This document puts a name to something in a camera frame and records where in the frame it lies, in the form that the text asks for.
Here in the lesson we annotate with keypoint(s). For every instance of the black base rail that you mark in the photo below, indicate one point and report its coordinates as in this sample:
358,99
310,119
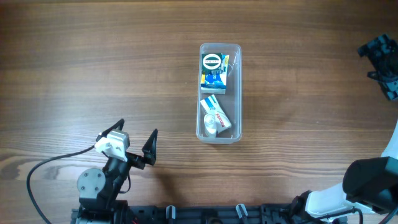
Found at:
263,214

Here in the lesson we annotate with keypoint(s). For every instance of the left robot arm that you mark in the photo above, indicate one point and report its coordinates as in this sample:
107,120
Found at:
99,188

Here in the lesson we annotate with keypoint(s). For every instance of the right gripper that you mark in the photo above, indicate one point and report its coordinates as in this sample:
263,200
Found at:
382,62

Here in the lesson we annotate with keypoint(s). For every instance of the blue yellow lozenge box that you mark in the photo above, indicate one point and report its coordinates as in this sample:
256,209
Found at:
216,80

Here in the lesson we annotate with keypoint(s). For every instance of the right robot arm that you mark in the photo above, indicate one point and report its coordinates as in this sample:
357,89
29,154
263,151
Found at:
369,184

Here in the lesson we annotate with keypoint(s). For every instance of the white blue medicine box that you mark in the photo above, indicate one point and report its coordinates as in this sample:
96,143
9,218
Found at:
212,91

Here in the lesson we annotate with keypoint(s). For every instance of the white green Panadol box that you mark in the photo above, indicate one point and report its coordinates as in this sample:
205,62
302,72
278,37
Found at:
211,106

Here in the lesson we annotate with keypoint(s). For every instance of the clear plastic container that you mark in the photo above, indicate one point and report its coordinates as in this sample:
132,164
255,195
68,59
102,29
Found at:
231,101

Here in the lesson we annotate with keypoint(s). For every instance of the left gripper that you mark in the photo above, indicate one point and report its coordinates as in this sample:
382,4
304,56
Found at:
131,157

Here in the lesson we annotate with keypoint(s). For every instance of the white spray bottle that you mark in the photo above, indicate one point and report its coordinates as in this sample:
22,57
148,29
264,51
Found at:
210,125

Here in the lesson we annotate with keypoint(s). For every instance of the dark green small box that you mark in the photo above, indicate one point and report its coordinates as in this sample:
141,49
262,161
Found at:
211,63

